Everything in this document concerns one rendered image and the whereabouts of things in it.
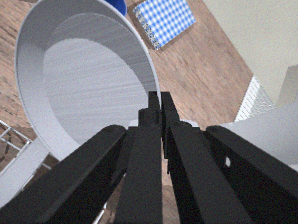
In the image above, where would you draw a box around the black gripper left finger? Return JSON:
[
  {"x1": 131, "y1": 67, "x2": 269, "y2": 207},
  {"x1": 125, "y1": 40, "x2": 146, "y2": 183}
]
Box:
[{"x1": 0, "y1": 91, "x2": 163, "y2": 224}]

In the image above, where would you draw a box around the white tiled wall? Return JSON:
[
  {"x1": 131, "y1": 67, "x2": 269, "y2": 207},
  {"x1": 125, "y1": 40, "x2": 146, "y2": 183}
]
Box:
[{"x1": 276, "y1": 65, "x2": 298, "y2": 171}]

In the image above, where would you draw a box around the blue mug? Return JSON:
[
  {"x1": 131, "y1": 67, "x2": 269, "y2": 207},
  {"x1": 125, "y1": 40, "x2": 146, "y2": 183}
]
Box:
[{"x1": 105, "y1": 0, "x2": 127, "y2": 17}]

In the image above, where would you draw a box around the blue checked towel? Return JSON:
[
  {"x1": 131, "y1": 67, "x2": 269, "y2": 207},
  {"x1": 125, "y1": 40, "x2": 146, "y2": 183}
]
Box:
[{"x1": 133, "y1": 0, "x2": 196, "y2": 50}]

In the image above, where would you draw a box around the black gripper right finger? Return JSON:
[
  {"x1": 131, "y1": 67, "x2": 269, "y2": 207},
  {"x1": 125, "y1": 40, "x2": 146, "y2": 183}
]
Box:
[{"x1": 161, "y1": 91, "x2": 298, "y2": 224}]

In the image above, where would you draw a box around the grey ribbed draining mat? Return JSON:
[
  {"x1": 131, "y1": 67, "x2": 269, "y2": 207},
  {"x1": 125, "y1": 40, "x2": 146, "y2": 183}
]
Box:
[{"x1": 234, "y1": 75, "x2": 277, "y2": 122}]

